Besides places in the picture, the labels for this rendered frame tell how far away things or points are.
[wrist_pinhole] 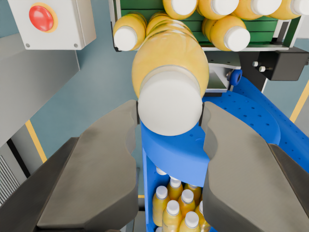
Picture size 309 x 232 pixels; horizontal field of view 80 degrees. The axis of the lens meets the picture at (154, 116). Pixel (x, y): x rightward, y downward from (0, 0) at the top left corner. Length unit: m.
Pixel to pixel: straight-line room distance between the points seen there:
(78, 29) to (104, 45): 1.16
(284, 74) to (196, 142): 0.30
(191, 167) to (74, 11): 0.32
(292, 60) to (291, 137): 0.46
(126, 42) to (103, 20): 1.13
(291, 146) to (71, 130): 1.75
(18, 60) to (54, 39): 0.67
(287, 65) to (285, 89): 1.37
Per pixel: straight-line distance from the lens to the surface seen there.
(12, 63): 1.02
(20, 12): 0.40
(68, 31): 0.37
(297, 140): 0.94
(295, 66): 0.56
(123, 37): 0.36
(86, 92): 1.71
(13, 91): 1.01
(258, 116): 0.44
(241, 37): 0.39
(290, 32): 0.56
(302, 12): 0.43
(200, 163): 0.31
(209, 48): 0.48
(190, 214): 0.64
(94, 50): 1.55
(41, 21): 0.37
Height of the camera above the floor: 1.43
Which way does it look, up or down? 57 degrees down
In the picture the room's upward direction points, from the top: 178 degrees counter-clockwise
